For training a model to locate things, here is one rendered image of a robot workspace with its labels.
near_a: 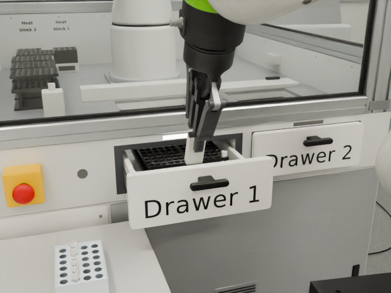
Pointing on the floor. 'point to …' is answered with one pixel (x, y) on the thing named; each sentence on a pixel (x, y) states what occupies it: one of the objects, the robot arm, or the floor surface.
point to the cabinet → (248, 236)
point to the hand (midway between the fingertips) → (195, 146)
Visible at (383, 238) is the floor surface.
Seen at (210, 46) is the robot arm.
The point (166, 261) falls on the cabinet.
